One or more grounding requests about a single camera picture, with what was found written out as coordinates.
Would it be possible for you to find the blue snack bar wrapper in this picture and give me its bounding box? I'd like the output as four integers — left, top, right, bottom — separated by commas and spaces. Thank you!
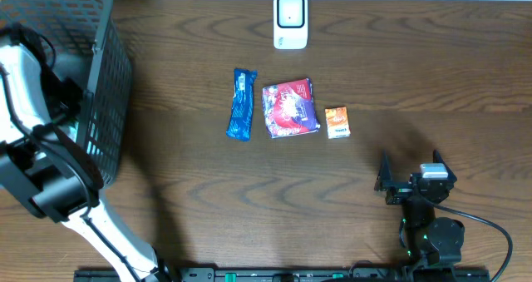
226, 68, 258, 141

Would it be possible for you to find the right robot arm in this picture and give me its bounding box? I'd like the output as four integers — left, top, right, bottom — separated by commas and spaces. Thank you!
374, 151, 465, 281

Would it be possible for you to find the grey plastic mesh basket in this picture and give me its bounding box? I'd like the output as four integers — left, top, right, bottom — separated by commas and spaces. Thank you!
1, 0, 132, 186

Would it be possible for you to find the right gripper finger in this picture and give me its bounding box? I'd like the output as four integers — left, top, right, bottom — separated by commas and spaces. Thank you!
374, 151, 393, 191
432, 150, 457, 183

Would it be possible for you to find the white barcode scanner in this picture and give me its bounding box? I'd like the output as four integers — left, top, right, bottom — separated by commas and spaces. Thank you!
273, 0, 308, 50

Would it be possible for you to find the small orange snack packet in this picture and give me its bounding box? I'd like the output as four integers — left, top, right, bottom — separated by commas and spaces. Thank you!
325, 106, 351, 139

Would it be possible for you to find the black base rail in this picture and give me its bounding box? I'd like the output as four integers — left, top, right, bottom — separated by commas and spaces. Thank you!
73, 266, 491, 282

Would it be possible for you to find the red purple snack packet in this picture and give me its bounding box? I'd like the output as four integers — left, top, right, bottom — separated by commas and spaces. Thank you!
262, 78, 320, 139

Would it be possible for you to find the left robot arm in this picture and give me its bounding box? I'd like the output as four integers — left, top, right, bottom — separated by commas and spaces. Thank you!
1, 22, 176, 281

